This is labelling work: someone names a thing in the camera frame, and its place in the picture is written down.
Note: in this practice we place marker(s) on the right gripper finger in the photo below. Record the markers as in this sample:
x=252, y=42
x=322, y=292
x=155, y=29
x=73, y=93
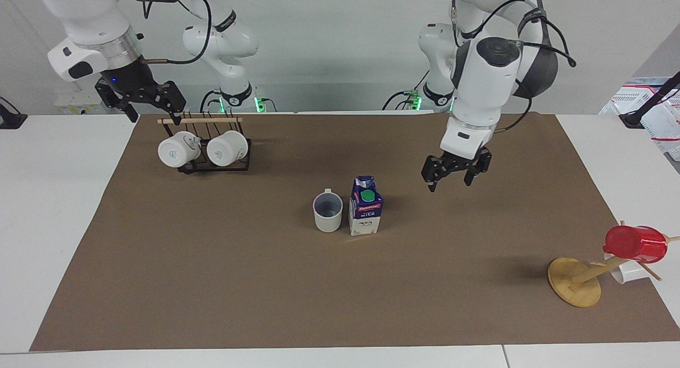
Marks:
x=173, y=98
x=118, y=98

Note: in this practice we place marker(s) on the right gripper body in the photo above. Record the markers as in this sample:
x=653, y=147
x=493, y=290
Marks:
x=127, y=75

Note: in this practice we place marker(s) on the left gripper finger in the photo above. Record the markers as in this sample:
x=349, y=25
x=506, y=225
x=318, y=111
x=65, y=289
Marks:
x=479, y=166
x=436, y=170

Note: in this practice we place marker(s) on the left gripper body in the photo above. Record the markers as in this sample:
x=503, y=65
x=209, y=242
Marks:
x=461, y=162

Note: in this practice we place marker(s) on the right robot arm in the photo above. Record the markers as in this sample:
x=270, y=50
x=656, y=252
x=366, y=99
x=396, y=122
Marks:
x=85, y=15

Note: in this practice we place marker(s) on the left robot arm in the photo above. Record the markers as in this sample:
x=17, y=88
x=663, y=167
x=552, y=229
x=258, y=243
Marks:
x=483, y=86

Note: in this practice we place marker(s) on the blue and white milk carton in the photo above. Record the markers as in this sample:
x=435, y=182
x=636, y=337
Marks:
x=365, y=214

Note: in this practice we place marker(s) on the wooden cup tree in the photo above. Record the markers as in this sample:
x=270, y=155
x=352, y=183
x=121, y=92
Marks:
x=574, y=283

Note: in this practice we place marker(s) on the red plastic cup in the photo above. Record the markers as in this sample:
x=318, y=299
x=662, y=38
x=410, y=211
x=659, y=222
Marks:
x=637, y=245

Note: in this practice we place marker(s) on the white plastic cup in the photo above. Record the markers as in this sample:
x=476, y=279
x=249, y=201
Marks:
x=629, y=272

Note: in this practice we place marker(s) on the white box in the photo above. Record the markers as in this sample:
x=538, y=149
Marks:
x=77, y=103

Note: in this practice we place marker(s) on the grey mug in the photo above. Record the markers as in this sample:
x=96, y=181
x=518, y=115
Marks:
x=328, y=219

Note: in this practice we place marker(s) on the white and red crate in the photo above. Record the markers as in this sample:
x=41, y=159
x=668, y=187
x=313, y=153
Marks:
x=664, y=129

